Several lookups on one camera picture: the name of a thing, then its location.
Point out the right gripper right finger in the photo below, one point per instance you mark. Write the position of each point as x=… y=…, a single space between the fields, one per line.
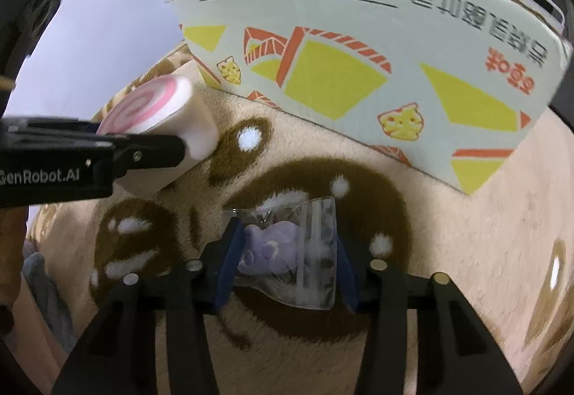
x=454 y=351

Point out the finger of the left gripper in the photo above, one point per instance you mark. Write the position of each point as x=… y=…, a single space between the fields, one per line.
x=143 y=152

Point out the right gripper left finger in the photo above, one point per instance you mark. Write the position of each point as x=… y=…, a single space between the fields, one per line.
x=117 y=352

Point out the pink swirl roll plush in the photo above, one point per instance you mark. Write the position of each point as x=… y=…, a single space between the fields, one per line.
x=167 y=105

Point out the clear bag with lilac toy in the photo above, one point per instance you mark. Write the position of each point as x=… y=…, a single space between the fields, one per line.
x=290 y=252

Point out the beige brown patterned blanket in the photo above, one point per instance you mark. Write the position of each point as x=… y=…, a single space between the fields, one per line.
x=509 y=246

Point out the printed cardboard box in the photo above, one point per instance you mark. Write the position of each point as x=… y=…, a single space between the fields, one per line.
x=449 y=87

